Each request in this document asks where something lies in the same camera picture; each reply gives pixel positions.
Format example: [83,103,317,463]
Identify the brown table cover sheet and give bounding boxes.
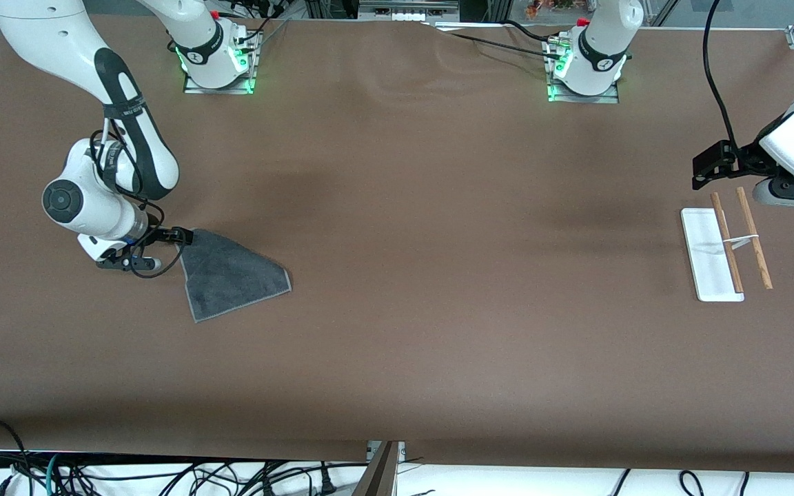
[0,12,794,475]

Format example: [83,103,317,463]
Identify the long black table cable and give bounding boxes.
[428,23,564,60]

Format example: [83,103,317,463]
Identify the short black table cable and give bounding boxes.
[502,19,563,42]

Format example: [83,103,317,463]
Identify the teal floor cable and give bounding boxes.
[44,453,63,496]

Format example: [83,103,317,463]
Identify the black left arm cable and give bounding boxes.
[702,0,777,176]

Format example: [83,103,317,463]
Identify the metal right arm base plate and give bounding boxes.
[183,31,258,95]

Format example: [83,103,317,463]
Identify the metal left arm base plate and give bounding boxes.
[545,38,622,104]

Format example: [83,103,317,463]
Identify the grey microfibre towel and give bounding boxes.
[178,229,293,323]

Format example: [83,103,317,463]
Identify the brown metal frame post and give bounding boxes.
[354,441,399,496]

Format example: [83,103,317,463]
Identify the red orange small objects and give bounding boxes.
[525,0,580,18]

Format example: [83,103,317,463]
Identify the tangled black floor cables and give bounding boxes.
[59,458,370,496]

